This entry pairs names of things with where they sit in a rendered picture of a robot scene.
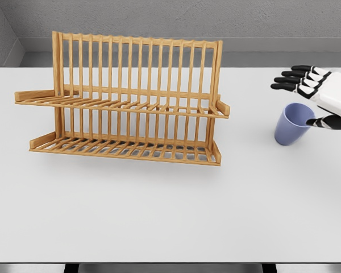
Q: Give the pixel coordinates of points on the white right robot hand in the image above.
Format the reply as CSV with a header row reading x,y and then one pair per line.
x,y
332,94

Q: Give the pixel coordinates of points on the blue plastic cup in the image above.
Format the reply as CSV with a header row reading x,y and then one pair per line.
x,y
290,130

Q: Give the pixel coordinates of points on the wooden two-tier dish rack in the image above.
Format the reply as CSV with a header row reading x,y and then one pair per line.
x,y
136,102

